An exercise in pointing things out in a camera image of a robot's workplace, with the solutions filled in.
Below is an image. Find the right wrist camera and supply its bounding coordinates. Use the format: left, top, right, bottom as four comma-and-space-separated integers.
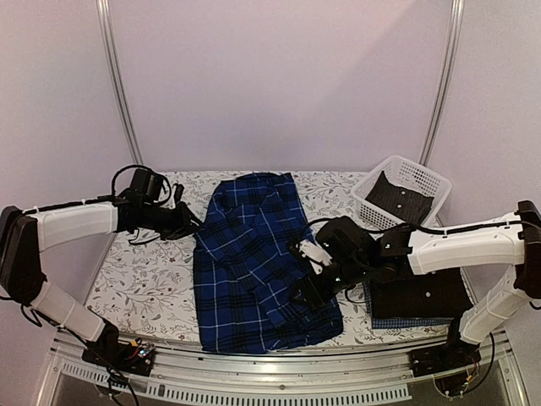
287, 239, 331, 275

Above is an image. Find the black shirt in basket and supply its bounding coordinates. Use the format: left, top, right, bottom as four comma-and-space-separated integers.
365, 172, 434, 225

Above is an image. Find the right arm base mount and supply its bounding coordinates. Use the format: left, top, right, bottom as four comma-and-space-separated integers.
407, 320, 481, 398

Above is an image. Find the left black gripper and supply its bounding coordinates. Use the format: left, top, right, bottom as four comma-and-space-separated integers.
143, 201, 205, 241

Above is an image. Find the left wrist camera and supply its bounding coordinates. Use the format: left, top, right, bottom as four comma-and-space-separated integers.
172, 183, 184, 205

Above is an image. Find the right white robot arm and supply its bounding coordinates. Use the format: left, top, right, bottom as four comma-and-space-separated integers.
287, 200, 540, 369

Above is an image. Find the right aluminium post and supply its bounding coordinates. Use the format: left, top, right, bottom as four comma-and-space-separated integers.
418, 0, 465, 166

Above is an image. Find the aluminium post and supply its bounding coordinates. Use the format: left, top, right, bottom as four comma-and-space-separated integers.
418, 0, 465, 166
96, 0, 144, 165

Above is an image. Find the white plastic basket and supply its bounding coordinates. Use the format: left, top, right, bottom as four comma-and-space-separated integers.
351, 156, 452, 230

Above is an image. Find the aluminium front rail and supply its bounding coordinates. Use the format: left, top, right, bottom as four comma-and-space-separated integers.
36, 331, 533, 405

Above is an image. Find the floral tablecloth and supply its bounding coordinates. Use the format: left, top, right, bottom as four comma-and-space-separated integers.
85, 171, 447, 351

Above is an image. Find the folded blue checked shirt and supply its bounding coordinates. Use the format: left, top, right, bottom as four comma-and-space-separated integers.
363, 285, 451, 330

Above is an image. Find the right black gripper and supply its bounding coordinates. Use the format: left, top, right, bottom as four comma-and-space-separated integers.
287, 255, 369, 310

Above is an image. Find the folded black shirt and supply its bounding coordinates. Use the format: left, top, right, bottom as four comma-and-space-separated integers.
368, 268, 473, 319

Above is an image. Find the blue plaid long sleeve shirt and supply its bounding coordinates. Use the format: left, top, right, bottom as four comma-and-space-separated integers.
193, 173, 343, 354

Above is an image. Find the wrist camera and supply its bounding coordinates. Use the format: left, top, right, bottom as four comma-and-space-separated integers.
172, 183, 184, 205
287, 239, 331, 275

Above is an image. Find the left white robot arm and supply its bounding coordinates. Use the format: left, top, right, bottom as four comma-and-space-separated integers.
1, 164, 201, 367

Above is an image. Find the left aluminium post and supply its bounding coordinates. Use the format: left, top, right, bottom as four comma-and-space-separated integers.
96, 0, 144, 165

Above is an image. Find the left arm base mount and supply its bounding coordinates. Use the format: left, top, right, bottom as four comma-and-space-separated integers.
82, 320, 156, 377

